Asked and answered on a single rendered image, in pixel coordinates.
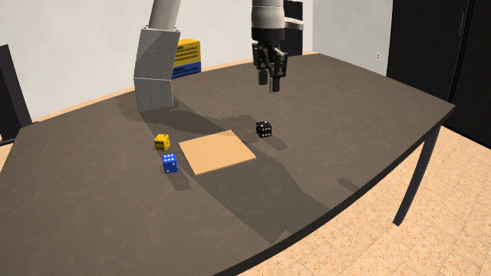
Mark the yellow die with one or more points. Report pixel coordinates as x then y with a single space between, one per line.
162 142

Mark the blue die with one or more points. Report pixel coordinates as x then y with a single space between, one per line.
169 163

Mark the tan square mat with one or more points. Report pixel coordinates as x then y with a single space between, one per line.
217 151

